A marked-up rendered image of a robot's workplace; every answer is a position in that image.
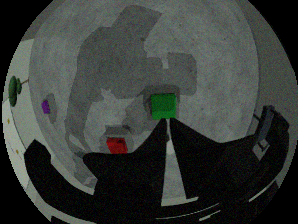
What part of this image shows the green button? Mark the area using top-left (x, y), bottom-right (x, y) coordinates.
top-left (145, 84), bottom-right (181, 120)

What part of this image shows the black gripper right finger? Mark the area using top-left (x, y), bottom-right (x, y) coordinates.
top-left (169, 117), bottom-right (258, 200)

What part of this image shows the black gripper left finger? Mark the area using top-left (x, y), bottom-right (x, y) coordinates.
top-left (82, 117), bottom-right (168, 198)

